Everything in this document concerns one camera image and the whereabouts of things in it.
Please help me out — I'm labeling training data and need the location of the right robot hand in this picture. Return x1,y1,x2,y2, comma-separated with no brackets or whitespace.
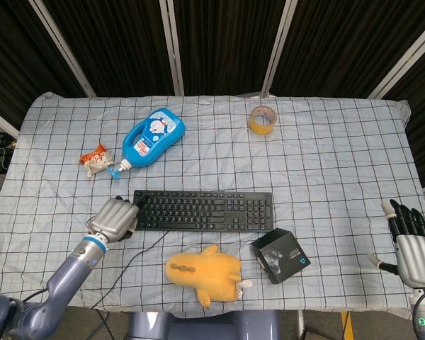
366,198,425,288

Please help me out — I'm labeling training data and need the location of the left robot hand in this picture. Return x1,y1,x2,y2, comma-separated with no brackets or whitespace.
87,195,147,243

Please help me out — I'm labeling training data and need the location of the black computer keyboard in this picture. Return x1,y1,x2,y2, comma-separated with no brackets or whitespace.
130,190,274,234

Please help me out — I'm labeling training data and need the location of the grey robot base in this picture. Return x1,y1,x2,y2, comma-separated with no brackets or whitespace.
127,310,281,340

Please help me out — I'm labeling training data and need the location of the orange white snack packet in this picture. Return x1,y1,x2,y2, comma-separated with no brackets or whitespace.
79,143,115,179

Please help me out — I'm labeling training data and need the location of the blue cartoon detergent bottle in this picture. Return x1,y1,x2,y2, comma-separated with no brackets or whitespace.
106,108,186,181

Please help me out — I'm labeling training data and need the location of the yellow plush toy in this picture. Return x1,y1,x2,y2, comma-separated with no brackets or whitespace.
165,244,253,310

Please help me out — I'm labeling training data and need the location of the blue checked tablecloth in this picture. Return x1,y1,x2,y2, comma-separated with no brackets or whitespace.
0,91,425,322

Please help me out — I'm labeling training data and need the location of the black cardboard box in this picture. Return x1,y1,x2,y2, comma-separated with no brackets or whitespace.
250,227,311,285

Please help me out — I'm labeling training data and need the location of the yellow packing tape roll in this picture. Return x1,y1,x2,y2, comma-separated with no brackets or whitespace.
248,105,278,136

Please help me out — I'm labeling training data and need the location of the black folding screen partition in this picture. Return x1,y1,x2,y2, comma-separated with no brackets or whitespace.
0,0,425,192

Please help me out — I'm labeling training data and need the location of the black keyboard cable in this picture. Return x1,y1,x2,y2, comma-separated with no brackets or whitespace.
90,230,168,310

